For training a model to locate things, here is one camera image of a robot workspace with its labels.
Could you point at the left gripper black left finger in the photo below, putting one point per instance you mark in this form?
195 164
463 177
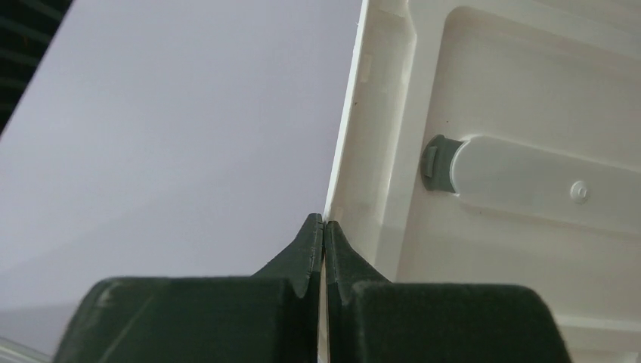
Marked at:
270 316

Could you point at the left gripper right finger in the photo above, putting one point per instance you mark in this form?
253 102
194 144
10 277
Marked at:
371 319

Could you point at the white plastic bin lid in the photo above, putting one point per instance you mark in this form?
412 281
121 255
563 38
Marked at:
499 142

